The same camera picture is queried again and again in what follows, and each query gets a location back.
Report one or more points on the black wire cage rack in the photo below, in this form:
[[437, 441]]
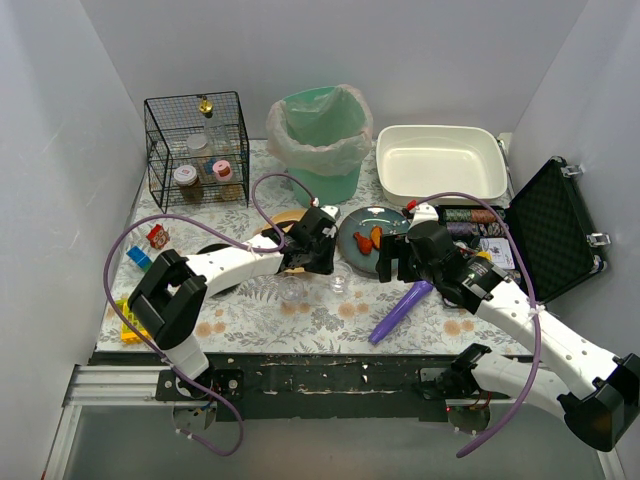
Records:
[[169, 121]]

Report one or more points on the clear cup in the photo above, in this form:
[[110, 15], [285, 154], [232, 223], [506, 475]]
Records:
[[290, 289], [339, 281]]

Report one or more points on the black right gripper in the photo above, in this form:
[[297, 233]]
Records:
[[388, 253]]

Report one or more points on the green trash bin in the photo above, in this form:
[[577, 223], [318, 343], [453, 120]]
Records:
[[329, 189]]

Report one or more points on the white rectangular basin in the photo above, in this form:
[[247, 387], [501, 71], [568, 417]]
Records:
[[416, 161]]

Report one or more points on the blue glazed ceramic plate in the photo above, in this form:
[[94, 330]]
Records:
[[363, 220]]

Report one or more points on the green blue chip stack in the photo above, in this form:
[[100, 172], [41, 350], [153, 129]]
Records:
[[458, 215]]

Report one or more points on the red owl toy block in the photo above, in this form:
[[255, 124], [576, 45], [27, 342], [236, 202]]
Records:
[[158, 237]]

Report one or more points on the orange chicken wing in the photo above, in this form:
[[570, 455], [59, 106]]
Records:
[[364, 244], [376, 236]]

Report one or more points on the pink lid spice jar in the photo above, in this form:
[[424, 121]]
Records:
[[229, 188]]

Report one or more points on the black small plate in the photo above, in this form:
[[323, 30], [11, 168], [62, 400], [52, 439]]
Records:
[[211, 249]]

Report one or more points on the blue toy brick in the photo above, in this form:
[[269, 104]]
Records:
[[135, 254]]

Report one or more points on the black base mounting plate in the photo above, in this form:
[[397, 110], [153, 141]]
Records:
[[307, 386]]

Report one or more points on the glass bottle gold cap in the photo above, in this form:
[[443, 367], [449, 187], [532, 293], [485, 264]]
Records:
[[214, 128]]

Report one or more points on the red tan chip stack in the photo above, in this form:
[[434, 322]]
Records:
[[484, 216]]

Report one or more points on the clear jar blue label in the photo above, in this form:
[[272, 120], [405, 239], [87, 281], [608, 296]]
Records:
[[201, 152]]

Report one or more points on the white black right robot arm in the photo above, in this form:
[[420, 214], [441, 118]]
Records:
[[595, 391]]

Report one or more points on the brown jar white lid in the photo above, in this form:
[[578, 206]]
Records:
[[188, 182]]

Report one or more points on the yellow plastic plate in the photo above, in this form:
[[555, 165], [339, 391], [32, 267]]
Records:
[[286, 216]]

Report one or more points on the floral table mat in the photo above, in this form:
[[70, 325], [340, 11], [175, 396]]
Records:
[[253, 319]]

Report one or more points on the pink bin liner bag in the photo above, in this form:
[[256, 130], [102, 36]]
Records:
[[327, 131]]

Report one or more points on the purple toy microphone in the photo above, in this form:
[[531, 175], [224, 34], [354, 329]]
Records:
[[411, 298]]

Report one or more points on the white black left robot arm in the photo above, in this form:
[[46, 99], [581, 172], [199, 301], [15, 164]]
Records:
[[168, 300]]

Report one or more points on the playing card deck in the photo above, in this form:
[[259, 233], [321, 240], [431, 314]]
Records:
[[499, 251]]

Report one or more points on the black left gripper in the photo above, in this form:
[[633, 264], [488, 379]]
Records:
[[310, 256]]

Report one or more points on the black poker chip case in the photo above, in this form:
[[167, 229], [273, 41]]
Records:
[[550, 233]]

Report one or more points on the orange chicken wing right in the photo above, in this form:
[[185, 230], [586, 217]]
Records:
[[376, 236]]

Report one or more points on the orange chicken wing left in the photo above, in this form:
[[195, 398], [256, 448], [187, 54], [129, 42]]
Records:
[[364, 244]]

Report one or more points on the purple grey chip stack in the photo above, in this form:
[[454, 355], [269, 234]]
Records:
[[463, 229]]

